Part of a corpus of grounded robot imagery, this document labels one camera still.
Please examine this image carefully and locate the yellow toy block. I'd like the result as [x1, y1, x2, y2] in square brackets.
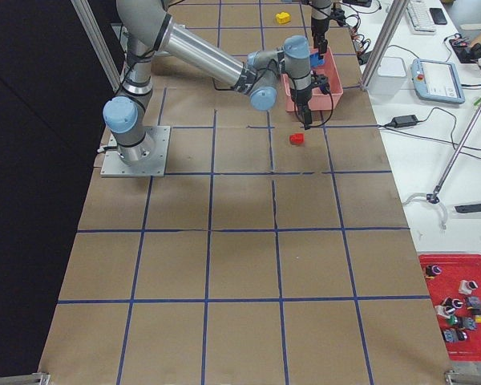
[275, 11, 291, 25]

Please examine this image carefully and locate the aluminium frame post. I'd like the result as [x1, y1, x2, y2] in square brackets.
[361, 0, 409, 91]

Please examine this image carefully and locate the white keyboard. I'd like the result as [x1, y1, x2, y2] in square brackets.
[406, 0, 436, 35]

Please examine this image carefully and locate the pink plastic box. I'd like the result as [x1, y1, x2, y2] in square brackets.
[281, 46, 345, 114]

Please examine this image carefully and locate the teach pendant tablet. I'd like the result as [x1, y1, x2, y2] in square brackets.
[410, 59, 465, 104]

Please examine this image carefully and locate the black power adapter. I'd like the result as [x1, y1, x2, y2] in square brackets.
[389, 115, 419, 128]

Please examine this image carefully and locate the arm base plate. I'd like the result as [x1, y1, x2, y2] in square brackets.
[100, 125, 171, 177]

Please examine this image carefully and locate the red toy block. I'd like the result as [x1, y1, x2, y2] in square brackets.
[289, 132, 305, 145]

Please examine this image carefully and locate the blue toy block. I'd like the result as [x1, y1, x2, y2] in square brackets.
[309, 52, 325, 68]

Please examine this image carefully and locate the metal grabber stick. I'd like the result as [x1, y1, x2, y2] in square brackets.
[426, 97, 481, 205]

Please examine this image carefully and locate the black smartphone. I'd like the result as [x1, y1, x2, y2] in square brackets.
[429, 7, 447, 25]

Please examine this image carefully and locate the red parts tray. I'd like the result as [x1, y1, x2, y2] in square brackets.
[419, 254, 481, 361]

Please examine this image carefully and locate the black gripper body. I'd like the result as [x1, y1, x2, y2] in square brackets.
[311, 18, 329, 52]
[290, 71, 329, 108]

